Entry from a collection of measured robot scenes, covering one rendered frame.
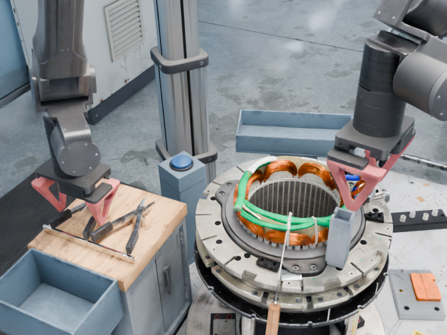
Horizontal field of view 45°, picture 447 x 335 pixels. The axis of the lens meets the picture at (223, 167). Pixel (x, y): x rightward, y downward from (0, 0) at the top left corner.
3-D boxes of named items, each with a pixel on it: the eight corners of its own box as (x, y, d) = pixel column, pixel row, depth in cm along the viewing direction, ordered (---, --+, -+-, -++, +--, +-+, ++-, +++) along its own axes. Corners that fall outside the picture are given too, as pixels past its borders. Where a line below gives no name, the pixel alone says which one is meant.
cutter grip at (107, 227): (94, 242, 87) (92, 235, 86) (91, 240, 87) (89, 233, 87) (113, 229, 89) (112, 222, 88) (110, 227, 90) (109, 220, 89)
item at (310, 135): (338, 211, 137) (352, 113, 119) (340, 241, 128) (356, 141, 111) (241, 205, 139) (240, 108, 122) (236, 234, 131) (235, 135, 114)
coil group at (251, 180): (249, 205, 90) (249, 185, 87) (239, 201, 91) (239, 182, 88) (265, 184, 94) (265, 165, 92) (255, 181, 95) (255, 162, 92)
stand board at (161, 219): (125, 292, 84) (123, 282, 82) (29, 255, 90) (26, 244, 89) (187, 213, 98) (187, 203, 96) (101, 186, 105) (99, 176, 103)
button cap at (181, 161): (195, 163, 111) (195, 159, 110) (179, 171, 109) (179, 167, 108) (183, 155, 113) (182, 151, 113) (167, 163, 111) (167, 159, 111)
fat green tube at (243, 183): (240, 217, 82) (240, 207, 81) (217, 209, 83) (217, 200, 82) (279, 165, 92) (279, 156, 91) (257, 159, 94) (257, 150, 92)
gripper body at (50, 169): (88, 198, 82) (81, 157, 78) (35, 180, 86) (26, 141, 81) (113, 175, 87) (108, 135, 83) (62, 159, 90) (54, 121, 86)
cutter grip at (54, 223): (53, 229, 90) (51, 222, 89) (50, 227, 90) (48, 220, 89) (72, 217, 92) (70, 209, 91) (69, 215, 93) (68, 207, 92)
